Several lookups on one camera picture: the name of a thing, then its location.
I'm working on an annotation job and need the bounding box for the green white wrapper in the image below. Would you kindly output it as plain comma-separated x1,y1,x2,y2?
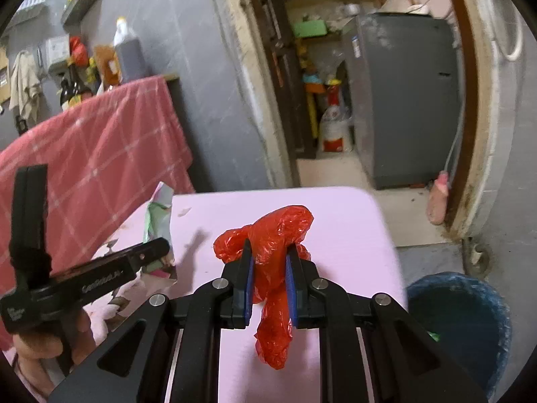
142,182,178,283

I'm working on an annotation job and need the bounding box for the red plastic bag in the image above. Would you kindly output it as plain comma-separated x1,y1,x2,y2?
213,206,314,370

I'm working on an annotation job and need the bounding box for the blue trash bin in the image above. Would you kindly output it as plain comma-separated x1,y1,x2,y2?
407,272,511,399

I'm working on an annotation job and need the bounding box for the person's left hand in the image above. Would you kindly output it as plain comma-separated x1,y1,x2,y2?
13,309,96,397

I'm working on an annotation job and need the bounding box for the green plastic wrapper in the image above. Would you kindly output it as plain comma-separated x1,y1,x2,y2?
428,331,440,342

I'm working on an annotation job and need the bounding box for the pink floral table cloth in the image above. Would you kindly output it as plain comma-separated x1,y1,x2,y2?
12,185,411,403

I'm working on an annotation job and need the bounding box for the red checked cloth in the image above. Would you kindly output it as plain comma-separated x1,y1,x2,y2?
1,77,195,292

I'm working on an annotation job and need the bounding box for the pink bottle on floor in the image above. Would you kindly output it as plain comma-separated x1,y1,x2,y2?
426,171,449,226

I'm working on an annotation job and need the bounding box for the hanging white towel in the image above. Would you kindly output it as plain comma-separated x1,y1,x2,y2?
9,50,42,124

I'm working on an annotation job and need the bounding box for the dark sauce bottle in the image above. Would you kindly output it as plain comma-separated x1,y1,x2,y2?
60,64,93,111

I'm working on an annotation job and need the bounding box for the red white sack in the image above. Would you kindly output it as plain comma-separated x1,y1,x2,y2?
320,85,352,153

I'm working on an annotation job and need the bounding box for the brown snack packet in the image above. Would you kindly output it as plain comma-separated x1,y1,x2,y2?
93,45,120,86

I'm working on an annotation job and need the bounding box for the large dark liquid jug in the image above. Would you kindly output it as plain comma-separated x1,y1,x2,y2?
113,17,149,84

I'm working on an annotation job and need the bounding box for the grey refrigerator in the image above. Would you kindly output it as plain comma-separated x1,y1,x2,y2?
342,13,460,189

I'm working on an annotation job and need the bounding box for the green box on shelf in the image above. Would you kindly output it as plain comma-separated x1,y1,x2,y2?
292,19,328,38

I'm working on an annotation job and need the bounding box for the metal pot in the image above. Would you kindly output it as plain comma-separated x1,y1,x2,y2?
341,3,361,17

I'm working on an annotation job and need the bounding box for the dark wooden door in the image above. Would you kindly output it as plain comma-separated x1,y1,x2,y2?
250,0,316,158

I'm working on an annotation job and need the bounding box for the wall shelf rack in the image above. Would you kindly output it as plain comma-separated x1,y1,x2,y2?
61,0,96,27

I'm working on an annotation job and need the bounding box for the white hose loop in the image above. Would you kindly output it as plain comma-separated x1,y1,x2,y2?
486,0,525,63

